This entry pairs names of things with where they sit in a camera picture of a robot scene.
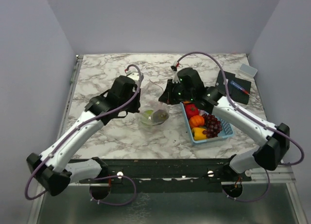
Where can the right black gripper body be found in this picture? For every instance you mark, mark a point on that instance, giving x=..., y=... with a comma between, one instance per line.
x=181, y=94

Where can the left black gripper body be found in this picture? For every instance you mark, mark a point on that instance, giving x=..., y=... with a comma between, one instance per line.
x=132, y=107

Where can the purple eggplant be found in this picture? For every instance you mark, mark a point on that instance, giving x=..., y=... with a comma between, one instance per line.
x=159, y=116

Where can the clear pink zip bag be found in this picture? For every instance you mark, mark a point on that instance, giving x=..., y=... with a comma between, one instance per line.
x=149, y=100

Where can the green cabbage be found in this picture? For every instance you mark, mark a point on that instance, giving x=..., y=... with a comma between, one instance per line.
x=146, y=117

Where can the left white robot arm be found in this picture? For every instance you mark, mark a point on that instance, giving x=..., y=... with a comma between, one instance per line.
x=52, y=168

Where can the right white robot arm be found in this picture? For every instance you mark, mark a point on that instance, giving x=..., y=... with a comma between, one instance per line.
x=272, y=140

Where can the red tomato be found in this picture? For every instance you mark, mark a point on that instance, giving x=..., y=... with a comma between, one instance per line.
x=191, y=110

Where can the orange mini pumpkin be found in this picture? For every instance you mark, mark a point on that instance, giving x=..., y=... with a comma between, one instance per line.
x=196, y=121

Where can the red grape bunch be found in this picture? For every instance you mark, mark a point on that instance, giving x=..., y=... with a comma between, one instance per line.
x=212, y=125

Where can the yellow bell pepper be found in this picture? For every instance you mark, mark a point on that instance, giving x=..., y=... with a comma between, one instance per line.
x=199, y=133

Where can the blue red screwdriver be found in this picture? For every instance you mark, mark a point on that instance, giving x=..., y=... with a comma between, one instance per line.
x=240, y=88

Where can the light blue plastic basket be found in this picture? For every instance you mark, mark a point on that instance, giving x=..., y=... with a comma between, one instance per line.
x=203, y=127

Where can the clear plastic lid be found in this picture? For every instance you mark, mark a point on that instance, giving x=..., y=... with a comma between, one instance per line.
x=248, y=70

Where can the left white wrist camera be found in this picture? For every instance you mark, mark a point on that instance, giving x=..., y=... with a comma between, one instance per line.
x=134, y=75

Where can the aluminium side rail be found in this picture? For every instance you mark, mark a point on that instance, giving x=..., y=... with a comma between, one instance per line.
x=73, y=83

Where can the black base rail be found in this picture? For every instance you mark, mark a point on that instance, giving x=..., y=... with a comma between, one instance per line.
x=166, y=175

